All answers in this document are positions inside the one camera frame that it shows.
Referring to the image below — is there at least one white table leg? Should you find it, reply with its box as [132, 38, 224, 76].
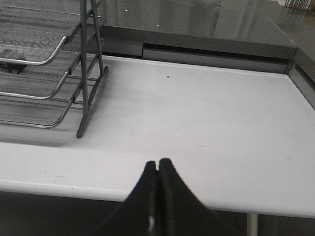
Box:
[246, 213, 258, 236]

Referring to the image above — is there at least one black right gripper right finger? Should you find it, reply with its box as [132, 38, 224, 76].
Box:
[158, 158, 239, 236]

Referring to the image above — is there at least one silver wire rack frame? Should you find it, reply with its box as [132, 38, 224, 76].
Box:
[68, 0, 108, 138]

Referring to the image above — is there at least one silver mesh tray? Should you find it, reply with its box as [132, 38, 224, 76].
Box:
[0, 36, 105, 100]
[0, 6, 104, 66]
[0, 81, 99, 129]

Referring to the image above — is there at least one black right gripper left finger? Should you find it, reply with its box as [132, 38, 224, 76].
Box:
[92, 161, 158, 236]

